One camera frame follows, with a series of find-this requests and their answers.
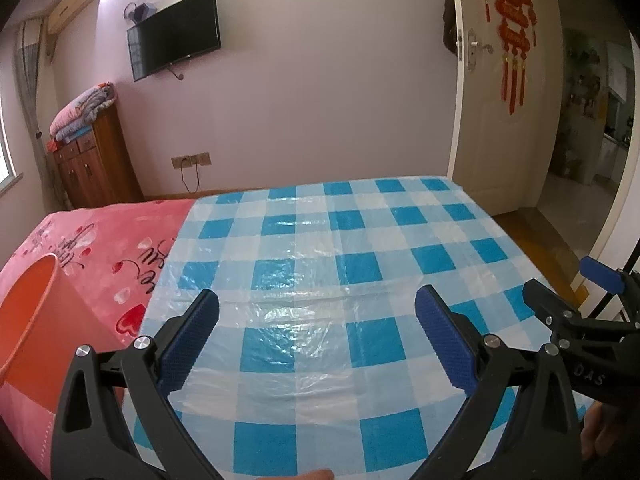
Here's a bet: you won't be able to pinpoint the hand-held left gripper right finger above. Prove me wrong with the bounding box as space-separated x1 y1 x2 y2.
415 284 583 480

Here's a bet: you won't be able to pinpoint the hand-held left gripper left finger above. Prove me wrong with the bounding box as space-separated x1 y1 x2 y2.
50 288 221 480

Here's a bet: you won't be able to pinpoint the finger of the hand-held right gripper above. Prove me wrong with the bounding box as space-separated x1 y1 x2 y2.
522 279 640 347
580 256 640 322

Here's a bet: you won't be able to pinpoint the orange plastic bucket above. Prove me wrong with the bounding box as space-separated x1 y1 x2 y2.
0 253 128 411

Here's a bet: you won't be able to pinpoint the person's right hand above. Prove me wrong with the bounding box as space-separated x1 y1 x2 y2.
580 401 640 461

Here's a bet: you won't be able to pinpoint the pink printed bedspread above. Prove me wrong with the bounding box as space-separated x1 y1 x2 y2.
0 197 201 480

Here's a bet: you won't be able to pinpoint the blue chequered plastic tablecloth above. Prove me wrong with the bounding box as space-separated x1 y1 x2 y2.
120 176 591 480

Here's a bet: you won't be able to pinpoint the white door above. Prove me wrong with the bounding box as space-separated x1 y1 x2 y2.
447 0 568 218

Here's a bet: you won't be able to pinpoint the cluttered background shelf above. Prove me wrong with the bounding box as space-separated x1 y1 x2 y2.
567 35 608 121

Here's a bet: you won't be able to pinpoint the brown wooden cabinet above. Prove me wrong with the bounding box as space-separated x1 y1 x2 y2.
52 105 146 209

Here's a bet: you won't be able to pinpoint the folded blankets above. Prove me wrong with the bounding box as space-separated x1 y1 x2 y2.
49 82 117 143

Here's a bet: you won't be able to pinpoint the window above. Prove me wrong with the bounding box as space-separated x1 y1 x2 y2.
0 105 23 196

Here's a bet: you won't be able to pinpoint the red hanging knot decoration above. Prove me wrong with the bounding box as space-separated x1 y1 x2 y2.
476 0 538 116

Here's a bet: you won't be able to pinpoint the black hanging bag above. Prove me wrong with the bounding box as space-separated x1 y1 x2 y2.
441 0 462 56

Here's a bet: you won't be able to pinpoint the grey curtain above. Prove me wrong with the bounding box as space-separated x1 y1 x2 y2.
12 17 66 211

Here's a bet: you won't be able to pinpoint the white air conditioner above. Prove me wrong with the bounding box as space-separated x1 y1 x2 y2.
46 0 101 36

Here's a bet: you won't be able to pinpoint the thin power cable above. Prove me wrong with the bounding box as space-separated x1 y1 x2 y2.
180 165 203 195

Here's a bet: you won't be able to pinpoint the wall socket strip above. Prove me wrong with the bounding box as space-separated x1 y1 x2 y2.
171 151 212 169

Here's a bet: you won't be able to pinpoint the silver door handle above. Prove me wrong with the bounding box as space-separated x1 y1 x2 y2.
465 27 493 68

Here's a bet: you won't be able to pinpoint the black wall television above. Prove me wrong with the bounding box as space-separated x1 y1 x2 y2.
126 0 222 82

